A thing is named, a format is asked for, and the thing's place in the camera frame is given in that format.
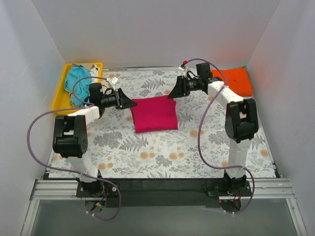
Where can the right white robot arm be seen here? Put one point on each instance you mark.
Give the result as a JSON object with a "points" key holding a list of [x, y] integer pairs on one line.
{"points": [[241, 119]]}

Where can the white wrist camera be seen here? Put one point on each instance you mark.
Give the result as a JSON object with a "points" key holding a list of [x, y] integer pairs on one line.
{"points": [[184, 69], [112, 82]]}

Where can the yellow plastic tray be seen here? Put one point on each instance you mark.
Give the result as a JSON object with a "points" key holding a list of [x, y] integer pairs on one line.
{"points": [[61, 99]]}

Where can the beige t shirt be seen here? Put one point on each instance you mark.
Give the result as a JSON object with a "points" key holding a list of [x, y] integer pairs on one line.
{"points": [[87, 66]]}

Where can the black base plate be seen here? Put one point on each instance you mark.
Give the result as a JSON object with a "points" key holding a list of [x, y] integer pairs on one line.
{"points": [[162, 192]]}

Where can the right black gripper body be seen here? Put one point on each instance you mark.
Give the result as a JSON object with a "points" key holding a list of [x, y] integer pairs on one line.
{"points": [[183, 86]]}

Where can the floral table mat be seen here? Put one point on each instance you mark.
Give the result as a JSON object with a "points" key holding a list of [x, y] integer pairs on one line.
{"points": [[117, 151]]}

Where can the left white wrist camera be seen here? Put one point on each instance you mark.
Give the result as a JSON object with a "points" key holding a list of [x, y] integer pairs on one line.
{"points": [[112, 82]]}

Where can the white t shirt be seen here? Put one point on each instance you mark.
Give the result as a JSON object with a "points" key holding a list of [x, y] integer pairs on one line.
{"points": [[95, 70]]}

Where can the magenta t shirt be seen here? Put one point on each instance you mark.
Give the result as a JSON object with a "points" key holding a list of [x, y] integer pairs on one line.
{"points": [[154, 114]]}

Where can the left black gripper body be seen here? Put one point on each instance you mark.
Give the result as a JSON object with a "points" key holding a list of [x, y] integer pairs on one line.
{"points": [[118, 99]]}

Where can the folded orange t shirt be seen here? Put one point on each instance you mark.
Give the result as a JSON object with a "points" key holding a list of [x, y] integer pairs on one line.
{"points": [[238, 81]]}

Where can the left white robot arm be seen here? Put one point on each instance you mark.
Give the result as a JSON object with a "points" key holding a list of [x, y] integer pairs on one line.
{"points": [[70, 138]]}

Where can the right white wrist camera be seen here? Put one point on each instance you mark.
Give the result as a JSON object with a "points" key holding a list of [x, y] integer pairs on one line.
{"points": [[184, 69]]}

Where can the aluminium rail frame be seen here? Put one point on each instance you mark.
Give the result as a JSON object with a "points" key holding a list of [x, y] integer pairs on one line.
{"points": [[70, 189]]}

